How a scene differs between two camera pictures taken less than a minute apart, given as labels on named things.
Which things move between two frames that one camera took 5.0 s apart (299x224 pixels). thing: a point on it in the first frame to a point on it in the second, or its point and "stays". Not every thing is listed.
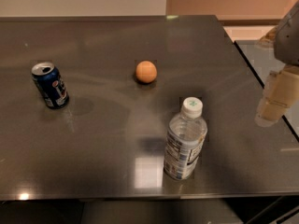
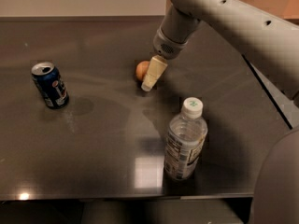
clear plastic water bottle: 185,139 stays
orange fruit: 146,71 stays
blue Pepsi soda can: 50,85 stays
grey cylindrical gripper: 288,40 to 166,48
